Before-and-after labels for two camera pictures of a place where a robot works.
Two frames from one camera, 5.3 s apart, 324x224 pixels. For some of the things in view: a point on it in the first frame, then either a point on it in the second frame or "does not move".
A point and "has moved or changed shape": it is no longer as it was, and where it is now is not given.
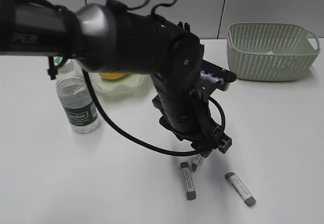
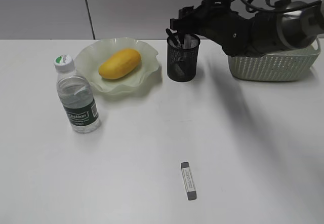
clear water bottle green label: [77, 96] does not move
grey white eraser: [240, 188] has moved or changed shape
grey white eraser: [188, 181] does not move
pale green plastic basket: [268, 51] does not move
